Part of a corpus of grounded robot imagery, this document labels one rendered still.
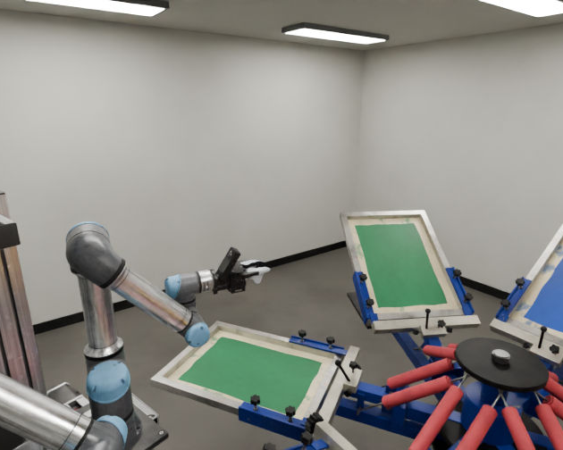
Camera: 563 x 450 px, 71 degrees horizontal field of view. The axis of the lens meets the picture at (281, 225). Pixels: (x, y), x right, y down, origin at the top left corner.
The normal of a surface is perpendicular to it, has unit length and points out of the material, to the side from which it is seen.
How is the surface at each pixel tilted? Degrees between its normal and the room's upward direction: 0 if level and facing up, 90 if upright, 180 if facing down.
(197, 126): 90
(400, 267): 32
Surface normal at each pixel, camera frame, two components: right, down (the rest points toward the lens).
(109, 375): 0.06, -0.92
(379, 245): 0.06, -0.66
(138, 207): 0.59, 0.23
